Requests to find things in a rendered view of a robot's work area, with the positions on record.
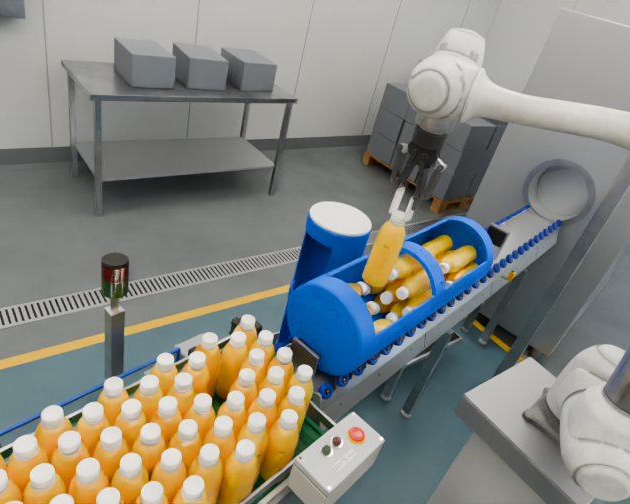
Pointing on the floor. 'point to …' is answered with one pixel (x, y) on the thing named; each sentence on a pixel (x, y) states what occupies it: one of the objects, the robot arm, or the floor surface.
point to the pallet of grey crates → (464, 144)
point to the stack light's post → (114, 342)
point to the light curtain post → (574, 258)
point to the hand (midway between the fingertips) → (403, 204)
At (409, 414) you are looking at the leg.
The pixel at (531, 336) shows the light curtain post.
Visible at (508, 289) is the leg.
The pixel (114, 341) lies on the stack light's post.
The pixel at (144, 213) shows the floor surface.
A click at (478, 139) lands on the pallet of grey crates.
